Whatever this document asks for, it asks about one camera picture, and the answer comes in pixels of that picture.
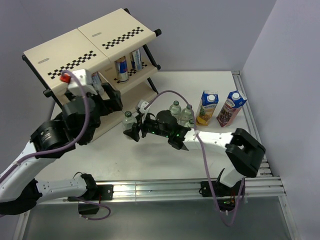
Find beige three-tier shelf rack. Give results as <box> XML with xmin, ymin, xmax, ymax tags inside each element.
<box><xmin>21</xmin><ymin>8</ymin><xmax>162</xmax><ymax>138</ymax></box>

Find energy drink can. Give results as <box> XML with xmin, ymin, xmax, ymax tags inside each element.
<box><xmin>115</xmin><ymin>56</ymin><xmax>129</xmax><ymax>83</ymax></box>
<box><xmin>130</xmin><ymin>48</ymin><xmax>143</xmax><ymax>72</ymax></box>
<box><xmin>91</xmin><ymin>72</ymin><xmax>104</xmax><ymax>94</ymax></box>

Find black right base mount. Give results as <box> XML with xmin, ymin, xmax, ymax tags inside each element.
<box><xmin>198</xmin><ymin>180</ymin><xmax>242</xmax><ymax>212</ymax></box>

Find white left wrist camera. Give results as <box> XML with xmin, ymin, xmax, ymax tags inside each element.
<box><xmin>60</xmin><ymin>69</ymin><xmax>98</xmax><ymax>96</ymax></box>

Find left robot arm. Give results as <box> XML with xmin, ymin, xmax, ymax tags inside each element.
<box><xmin>0</xmin><ymin>83</ymin><xmax>123</xmax><ymax>216</ymax></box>

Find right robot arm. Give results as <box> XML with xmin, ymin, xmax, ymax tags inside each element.
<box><xmin>122</xmin><ymin>110</ymin><xmax>266</xmax><ymax>197</ymax></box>

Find pineapple juice carton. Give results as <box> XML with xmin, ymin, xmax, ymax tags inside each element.
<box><xmin>195</xmin><ymin>90</ymin><xmax>219</xmax><ymax>126</ymax></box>

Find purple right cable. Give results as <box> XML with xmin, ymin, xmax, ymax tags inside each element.
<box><xmin>143</xmin><ymin>90</ymin><xmax>246</xmax><ymax>227</ymax></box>

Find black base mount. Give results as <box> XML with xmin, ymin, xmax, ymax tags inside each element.
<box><xmin>67</xmin><ymin>184</ymin><xmax>114</xmax><ymax>221</ymax></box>
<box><xmin>198</xmin><ymin>180</ymin><xmax>242</xmax><ymax>212</ymax></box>

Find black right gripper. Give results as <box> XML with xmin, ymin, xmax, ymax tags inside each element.
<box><xmin>124</xmin><ymin>111</ymin><xmax>171</xmax><ymax>142</ymax></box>

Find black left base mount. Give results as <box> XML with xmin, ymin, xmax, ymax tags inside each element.
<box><xmin>67</xmin><ymin>184</ymin><xmax>114</xmax><ymax>221</ymax></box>

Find red grape juice carton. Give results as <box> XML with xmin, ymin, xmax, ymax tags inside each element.
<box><xmin>216</xmin><ymin>90</ymin><xmax>248</xmax><ymax>127</ymax></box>

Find glass bottle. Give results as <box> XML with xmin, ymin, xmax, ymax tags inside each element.
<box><xmin>178</xmin><ymin>104</ymin><xmax>193</xmax><ymax>126</ymax></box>
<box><xmin>184</xmin><ymin>119</ymin><xmax>195</xmax><ymax>129</ymax></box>
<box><xmin>169</xmin><ymin>100</ymin><xmax>182</xmax><ymax>120</ymax></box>
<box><xmin>122</xmin><ymin>110</ymin><xmax>137</xmax><ymax>131</ymax></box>

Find aluminium rail frame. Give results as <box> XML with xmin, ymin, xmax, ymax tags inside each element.
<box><xmin>12</xmin><ymin>71</ymin><xmax>301</xmax><ymax>240</ymax></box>

